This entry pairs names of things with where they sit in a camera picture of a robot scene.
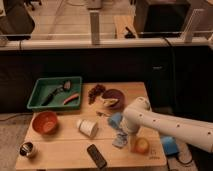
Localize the light blue towel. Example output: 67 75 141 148
112 132 127 148

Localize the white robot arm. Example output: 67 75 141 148
122 97 213 153

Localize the beige object in bowl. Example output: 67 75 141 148
102 98 118 107

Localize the red bowl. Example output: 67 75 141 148
32 111 58 135

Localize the orange fruit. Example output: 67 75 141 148
134 138 149 154

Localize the blue device on floor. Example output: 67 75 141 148
161 136 179 156

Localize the small fork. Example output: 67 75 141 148
96 111 110 117

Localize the black remote control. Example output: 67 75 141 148
87 144 107 170

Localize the white cup on side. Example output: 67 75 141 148
76 119 98 138

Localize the dark grape bunch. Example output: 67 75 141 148
88 84 106 104

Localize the red chili pepper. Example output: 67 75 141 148
63 93 79 105

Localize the green plastic tray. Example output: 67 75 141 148
27 76 82 112

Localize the silver metal cup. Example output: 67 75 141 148
19 142 37 158

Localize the black office chair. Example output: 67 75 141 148
0 0 35 41

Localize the black handled brush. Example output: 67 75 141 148
42 81 71 106

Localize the metal rail post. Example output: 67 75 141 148
90 10 100 45

